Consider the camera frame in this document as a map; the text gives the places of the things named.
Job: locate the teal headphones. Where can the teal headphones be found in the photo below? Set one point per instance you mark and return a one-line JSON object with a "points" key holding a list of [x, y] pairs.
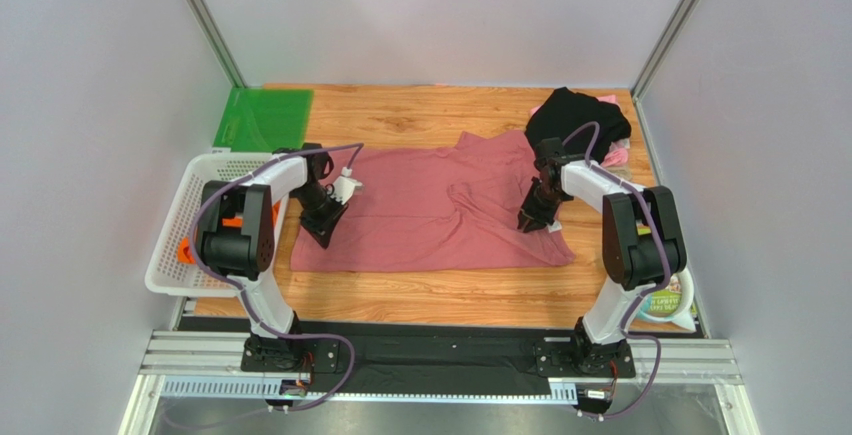
{"points": [[679, 311]]}

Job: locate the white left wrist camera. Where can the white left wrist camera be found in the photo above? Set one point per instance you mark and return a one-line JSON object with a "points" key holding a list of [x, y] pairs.
{"points": [[345, 187]]}

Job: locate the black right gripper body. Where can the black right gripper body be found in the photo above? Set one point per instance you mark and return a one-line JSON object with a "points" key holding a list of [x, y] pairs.
{"points": [[537, 207]]}

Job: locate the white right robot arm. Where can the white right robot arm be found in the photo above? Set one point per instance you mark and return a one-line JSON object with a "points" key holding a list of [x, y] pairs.
{"points": [[642, 241]]}

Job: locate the dusty red t-shirt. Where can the dusty red t-shirt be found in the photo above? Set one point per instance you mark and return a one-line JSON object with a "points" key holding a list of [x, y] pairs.
{"points": [[447, 208]]}

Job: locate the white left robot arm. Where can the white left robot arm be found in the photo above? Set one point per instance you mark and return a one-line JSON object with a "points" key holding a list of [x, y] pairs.
{"points": [[233, 236]]}

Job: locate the aluminium frame rail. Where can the aluminium frame rail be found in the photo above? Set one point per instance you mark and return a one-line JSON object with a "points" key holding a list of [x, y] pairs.
{"points": [[672, 385]]}

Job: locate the green plastic folder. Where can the green plastic folder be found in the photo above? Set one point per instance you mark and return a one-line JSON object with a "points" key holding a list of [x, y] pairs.
{"points": [[264, 120]]}

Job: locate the white cable duct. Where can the white cable duct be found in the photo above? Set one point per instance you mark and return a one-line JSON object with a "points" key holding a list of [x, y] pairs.
{"points": [[557, 393]]}

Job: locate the orange t-shirt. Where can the orange t-shirt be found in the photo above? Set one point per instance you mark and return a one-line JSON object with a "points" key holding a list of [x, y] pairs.
{"points": [[184, 253]]}

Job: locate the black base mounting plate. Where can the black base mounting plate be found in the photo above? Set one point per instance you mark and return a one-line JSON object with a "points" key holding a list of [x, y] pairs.
{"points": [[452, 359]]}

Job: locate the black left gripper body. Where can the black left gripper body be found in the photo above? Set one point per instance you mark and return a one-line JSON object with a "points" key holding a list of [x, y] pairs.
{"points": [[320, 208]]}

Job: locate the pink folded t-shirt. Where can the pink folded t-shirt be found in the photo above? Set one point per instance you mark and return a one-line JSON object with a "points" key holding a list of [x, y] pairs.
{"points": [[616, 154]]}

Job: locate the beige folded t-shirt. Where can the beige folded t-shirt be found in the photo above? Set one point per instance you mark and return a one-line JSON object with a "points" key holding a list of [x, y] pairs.
{"points": [[622, 172]]}

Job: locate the black folded t-shirt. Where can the black folded t-shirt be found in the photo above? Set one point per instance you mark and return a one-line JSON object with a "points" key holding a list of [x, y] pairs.
{"points": [[572, 118]]}

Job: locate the white plastic laundry basket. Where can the white plastic laundry basket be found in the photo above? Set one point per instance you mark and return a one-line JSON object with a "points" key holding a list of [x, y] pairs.
{"points": [[165, 273]]}

